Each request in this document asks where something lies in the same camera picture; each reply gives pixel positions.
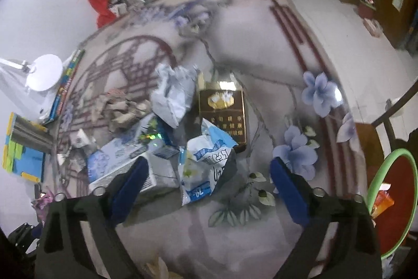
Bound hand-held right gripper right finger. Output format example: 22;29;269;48
269;157;382;279

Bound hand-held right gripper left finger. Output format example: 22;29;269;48
34;155;150;279

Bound blue white milk pouch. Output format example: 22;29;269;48
178;118;239;206

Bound orange snack packet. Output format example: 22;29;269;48
370;184;395;219

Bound grey white mailer bag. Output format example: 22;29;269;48
150;63;200;129

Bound red bin with green rim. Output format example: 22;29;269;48
366;148;418;260

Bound white blue toothpaste box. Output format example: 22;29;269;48
86;116;180;196

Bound pink plastic wrapper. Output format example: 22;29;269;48
31;191;56;224

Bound small white paper box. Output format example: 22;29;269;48
70;130;90;149

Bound colourful block toy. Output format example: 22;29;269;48
2;112;44;183

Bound carved wooden chair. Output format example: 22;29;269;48
354;79;418;181

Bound dark gold cigarette pack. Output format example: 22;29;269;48
198;71;249;153

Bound metal can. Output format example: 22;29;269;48
11;114;54;155

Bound colourful book stack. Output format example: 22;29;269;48
41;48;86;125

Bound white desk lamp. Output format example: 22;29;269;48
0;54;63;121

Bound tissue box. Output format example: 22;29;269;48
364;18;382;38

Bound small red floor bin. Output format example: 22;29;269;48
357;0;376;20

